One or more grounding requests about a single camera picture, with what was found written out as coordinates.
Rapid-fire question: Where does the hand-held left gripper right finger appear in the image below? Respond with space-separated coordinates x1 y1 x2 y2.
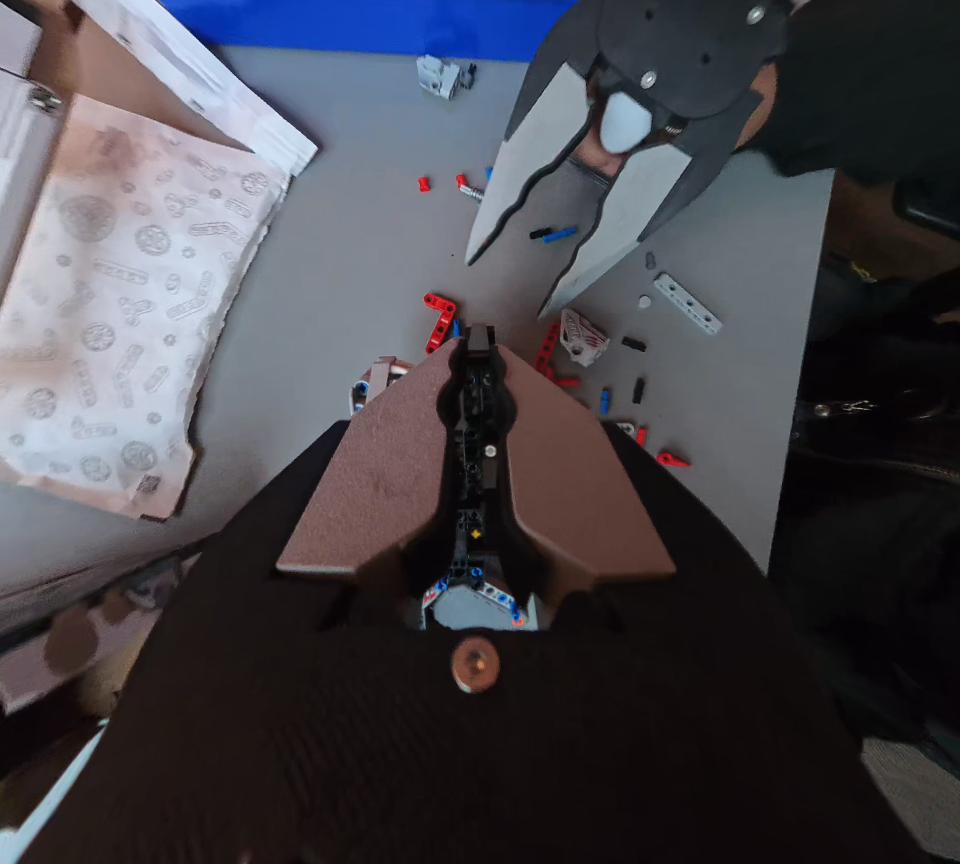
491 345 678 597

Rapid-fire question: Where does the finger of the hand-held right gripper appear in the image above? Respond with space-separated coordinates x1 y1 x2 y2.
537 142 695 320
465 63 595 267

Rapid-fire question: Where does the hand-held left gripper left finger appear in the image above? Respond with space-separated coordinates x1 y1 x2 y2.
276 337 460 597

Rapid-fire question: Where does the grey red toy brick model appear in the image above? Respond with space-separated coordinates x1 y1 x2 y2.
348 322 543 631

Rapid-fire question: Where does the person's right forearm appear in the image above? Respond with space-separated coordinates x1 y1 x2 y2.
738 0 960 189

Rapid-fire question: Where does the cardboard toy set box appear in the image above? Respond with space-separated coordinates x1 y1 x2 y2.
0 541 207 717

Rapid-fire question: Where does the person's right hand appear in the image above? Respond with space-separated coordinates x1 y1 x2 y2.
573 80 640 181

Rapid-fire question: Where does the long white toy beam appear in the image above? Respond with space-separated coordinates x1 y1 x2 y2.
653 272 723 337

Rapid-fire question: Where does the white red toy panel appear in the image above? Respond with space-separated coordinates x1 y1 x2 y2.
560 308 611 368

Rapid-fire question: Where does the red bent toy beam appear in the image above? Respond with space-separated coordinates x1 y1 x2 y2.
423 291 459 355

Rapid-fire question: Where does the person's black jacket torso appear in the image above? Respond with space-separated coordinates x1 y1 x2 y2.
765 151 960 768

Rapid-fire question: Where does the patterned paper bag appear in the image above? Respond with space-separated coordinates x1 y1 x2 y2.
0 93 294 522

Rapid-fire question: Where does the plain white paper bag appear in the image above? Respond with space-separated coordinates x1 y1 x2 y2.
0 0 320 177

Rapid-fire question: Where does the instruction sheet on clipboard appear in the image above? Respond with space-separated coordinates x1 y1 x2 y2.
0 0 252 154

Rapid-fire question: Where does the clear acrylic holder bar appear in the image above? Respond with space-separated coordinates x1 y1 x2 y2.
0 1 67 280

